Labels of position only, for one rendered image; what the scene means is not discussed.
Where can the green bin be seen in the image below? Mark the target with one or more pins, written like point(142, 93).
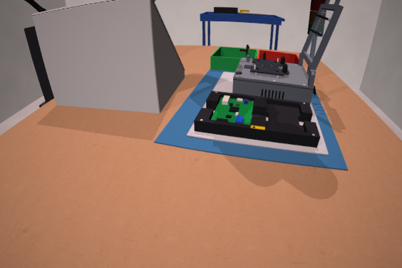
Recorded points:
point(220, 60)

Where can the green circuit board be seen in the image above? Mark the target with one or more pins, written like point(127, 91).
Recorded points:
point(228, 108)

